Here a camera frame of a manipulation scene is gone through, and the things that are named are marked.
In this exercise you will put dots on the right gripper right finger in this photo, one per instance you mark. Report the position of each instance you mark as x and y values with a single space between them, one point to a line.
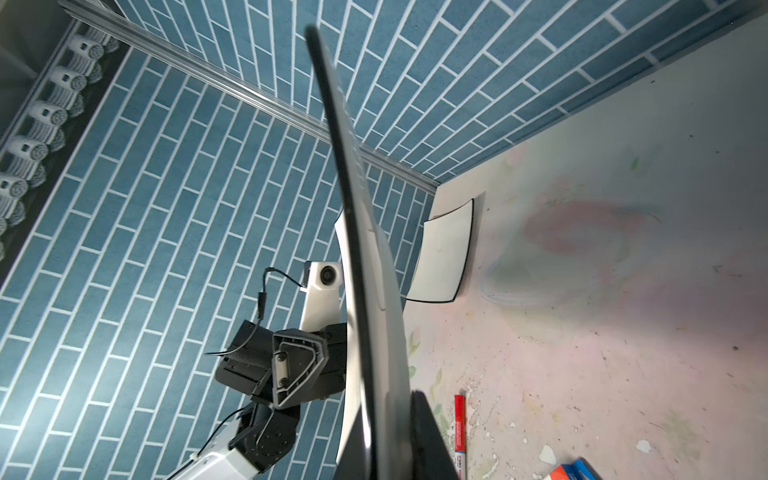
431 459

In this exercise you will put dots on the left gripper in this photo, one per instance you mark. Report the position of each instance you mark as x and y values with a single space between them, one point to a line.
288 367

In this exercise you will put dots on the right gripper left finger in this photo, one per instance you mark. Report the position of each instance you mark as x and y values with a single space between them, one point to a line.
353 463

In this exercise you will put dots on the white square plate black rim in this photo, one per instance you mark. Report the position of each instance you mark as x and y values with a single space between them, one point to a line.
443 256

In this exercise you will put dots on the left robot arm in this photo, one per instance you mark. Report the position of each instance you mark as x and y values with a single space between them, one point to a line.
248 442

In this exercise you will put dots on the red marker pen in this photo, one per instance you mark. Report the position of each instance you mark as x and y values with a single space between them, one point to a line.
460 447

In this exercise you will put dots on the pen package red blue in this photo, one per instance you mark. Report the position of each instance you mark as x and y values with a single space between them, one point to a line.
577 470

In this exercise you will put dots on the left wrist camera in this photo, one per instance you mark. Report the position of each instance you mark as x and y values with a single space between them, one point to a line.
321 284

